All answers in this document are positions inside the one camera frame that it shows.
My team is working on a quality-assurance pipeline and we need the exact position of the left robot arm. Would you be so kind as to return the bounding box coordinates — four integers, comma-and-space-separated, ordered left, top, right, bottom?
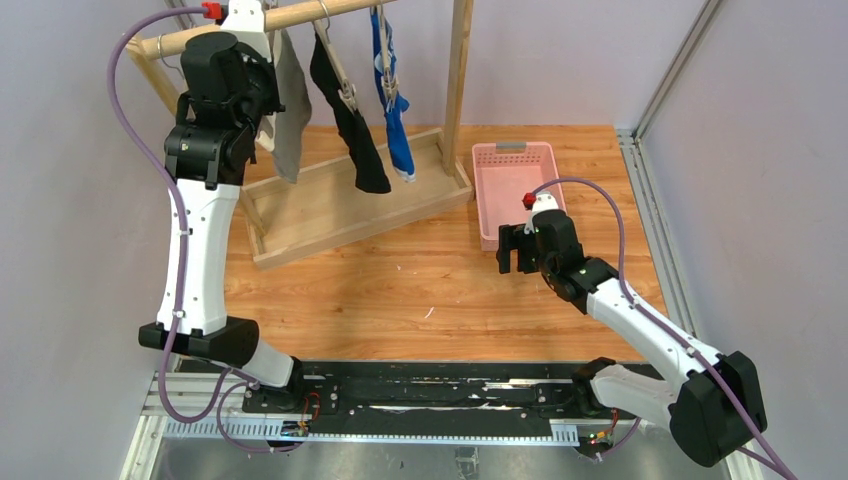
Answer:
138, 29, 306, 408

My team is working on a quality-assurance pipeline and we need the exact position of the empty beige hanger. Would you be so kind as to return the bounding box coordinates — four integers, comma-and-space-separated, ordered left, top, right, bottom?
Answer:
156, 33, 184, 79

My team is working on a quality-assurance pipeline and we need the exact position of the beige clip hanger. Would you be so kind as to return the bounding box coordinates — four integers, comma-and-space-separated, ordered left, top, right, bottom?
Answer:
257, 0, 278, 153

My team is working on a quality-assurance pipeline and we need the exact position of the pink plastic basket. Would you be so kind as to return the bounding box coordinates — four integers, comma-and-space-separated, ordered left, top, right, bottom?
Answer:
472, 142, 559, 252

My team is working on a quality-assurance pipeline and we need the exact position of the grey white underwear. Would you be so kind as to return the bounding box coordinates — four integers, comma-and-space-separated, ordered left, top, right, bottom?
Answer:
270, 30, 312, 184

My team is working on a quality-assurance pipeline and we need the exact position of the beige hanger with blue underwear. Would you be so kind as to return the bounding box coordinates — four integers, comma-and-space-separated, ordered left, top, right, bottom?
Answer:
371, 1, 399, 113

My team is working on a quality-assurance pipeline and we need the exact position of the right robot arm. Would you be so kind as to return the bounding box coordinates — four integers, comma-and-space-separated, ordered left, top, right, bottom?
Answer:
496, 209, 768, 467

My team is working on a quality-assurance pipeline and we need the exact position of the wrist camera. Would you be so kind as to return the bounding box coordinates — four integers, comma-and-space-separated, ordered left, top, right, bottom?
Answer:
522, 190, 560, 235
220, 0, 273, 63

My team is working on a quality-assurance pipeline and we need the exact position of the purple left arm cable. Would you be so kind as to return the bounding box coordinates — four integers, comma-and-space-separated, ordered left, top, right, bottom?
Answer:
107, 5, 306, 456

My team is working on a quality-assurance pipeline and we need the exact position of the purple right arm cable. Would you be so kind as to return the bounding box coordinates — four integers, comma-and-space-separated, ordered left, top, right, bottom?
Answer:
536, 176, 800, 480

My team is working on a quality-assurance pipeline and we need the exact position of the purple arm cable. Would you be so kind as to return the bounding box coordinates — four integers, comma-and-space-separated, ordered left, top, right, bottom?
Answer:
536, 176, 800, 480
107, 5, 306, 456

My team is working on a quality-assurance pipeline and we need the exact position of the wooden clothes rack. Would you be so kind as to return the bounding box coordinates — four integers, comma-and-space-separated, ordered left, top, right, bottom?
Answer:
162, 25, 474, 270

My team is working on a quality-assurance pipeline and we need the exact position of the beige hanger with black underwear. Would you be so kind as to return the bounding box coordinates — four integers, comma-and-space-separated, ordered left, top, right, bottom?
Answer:
312, 0, 358, 112

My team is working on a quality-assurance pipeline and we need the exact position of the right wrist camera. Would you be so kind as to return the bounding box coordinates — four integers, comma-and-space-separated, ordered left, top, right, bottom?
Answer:
522, 190, 560, 235

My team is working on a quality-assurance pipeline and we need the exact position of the blue underwear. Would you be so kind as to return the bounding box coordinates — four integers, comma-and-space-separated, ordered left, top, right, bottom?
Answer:
370, 9, 416, 183

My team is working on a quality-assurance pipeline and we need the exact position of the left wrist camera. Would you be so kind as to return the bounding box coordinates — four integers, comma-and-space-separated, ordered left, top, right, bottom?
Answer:
220, 0, 273, 63

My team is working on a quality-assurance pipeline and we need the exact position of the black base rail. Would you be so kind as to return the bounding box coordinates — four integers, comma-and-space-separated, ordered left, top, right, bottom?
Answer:
172, 358, 664, 439

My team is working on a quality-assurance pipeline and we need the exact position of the black underwear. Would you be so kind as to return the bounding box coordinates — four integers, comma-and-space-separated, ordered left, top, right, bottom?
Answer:
309, 34, 391, 194

